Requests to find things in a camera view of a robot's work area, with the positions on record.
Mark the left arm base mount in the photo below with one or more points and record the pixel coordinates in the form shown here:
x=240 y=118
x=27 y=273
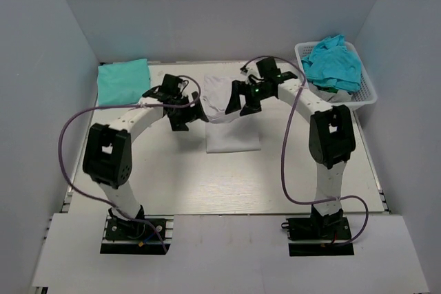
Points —
x=125 y=237

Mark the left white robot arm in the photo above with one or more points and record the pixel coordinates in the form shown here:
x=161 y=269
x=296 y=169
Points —
x=108 y=152

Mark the folded green t shirt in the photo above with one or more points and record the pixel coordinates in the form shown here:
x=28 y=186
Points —
x=122 y=83

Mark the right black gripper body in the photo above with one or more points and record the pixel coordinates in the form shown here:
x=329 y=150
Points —
x=256 y=92

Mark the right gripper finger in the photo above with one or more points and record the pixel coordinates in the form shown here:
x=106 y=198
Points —
x=234 y=104
x=250 y=108

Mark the white t shirt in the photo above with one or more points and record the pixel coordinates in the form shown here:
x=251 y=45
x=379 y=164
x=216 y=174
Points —
x=226 y=133

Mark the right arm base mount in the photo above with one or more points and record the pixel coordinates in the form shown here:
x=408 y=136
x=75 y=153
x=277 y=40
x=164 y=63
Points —
x=318 y=236

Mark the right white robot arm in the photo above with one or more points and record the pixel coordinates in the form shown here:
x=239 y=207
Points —
x=331 y=137

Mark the crumpled blue t shirt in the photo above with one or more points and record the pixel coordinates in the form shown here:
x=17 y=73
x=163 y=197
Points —
x=331 y=64

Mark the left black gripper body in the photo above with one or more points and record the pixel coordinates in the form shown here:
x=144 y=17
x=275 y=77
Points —
x=180 y=101

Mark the grey white shirt in basket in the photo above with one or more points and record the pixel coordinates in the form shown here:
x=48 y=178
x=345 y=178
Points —
x=332 y=97

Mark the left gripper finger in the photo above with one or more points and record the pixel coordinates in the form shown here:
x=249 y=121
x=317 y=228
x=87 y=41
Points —
x=197 y=110
x=179 y=123

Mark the white plastic basket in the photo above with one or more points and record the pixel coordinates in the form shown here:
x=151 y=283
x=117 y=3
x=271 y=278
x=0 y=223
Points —
x=365 y=96

